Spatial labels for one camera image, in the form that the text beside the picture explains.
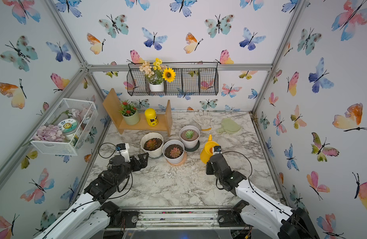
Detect yellow plastic watering can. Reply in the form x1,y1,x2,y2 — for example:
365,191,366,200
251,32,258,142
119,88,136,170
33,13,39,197
200,134,219,164

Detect yellow plastic bottle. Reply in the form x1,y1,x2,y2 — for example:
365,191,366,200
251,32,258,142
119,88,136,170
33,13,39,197
144,108,158,126

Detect terracotta pot saucer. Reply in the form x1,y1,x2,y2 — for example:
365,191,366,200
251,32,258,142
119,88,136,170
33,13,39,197
169,151,187,166

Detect ribbed white pot red succulent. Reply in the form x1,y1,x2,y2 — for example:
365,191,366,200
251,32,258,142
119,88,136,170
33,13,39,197
140,132,164,158

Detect white knit work glove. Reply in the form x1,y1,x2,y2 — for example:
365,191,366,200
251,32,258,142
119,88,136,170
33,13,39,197
193,111,212,131

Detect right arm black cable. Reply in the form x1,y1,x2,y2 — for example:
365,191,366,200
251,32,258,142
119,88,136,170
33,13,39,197
214,150,309,237

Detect black wire wall basket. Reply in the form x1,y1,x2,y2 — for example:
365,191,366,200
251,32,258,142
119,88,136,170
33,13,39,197
124,62,219,97

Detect round green label tin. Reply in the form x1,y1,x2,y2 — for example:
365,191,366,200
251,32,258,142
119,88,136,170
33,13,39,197
58,118,79,134

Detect pink artificial flower bunch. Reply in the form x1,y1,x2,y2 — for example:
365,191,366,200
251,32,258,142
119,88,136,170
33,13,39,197
32,124,65,142

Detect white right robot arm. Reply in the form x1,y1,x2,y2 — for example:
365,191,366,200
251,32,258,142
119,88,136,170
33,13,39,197
206,153,319,239

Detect white pot artificial flowers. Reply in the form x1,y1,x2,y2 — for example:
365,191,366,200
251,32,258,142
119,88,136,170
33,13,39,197
139,58,176,92

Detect dark green pot saucer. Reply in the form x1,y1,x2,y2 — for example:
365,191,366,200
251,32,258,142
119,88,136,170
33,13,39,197
185,141,200,152

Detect white mesh wall basket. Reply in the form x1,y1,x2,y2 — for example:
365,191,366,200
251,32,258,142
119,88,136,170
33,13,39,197
30,98,98,156

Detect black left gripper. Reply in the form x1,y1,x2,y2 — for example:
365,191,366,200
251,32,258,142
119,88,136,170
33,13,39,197
114,152,149,188

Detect white pot pink succulent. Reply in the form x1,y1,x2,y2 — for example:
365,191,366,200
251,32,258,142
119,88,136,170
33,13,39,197
163,140,184,164

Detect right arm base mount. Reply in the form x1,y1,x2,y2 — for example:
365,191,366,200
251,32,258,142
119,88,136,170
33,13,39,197
217,200,249,227

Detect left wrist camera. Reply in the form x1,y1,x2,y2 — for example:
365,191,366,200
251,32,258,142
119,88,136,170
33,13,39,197
116,143,130,162

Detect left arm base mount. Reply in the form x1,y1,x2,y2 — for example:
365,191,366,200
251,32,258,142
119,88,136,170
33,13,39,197
100,201,140,229

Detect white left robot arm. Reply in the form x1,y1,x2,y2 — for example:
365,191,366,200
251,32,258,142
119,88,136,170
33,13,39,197
36,153,149,239

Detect white pot green succulent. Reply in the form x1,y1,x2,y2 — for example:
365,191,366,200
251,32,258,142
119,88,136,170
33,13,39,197
179,125,200,148

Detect green pot red flowers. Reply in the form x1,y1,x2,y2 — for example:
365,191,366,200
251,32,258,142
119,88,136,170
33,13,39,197
119,100,140,125

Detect wooden desktop shelf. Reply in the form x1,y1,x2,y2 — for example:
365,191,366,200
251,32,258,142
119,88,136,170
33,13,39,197
102,88,173,137

